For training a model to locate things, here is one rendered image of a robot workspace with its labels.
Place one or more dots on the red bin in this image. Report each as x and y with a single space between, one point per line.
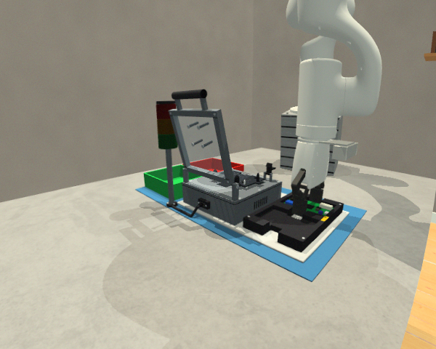
236 166

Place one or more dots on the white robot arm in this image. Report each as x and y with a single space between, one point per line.
324 94

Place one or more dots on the green circuit board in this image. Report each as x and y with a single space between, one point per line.
321 208

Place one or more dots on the green open bin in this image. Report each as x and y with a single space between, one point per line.
157 181

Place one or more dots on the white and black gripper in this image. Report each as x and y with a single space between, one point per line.
310 167

